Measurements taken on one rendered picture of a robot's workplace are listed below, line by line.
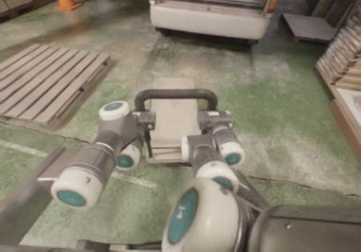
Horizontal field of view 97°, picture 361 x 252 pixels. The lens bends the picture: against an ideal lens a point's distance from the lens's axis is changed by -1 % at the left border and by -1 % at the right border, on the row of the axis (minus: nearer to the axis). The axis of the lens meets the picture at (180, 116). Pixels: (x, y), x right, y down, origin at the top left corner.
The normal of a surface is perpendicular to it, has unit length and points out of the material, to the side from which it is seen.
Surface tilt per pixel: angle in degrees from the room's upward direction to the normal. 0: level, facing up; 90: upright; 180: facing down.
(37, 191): 83
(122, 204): 0
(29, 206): 83
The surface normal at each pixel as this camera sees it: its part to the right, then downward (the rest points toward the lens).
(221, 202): 0.52, -0.68
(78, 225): 0.04, -0.64
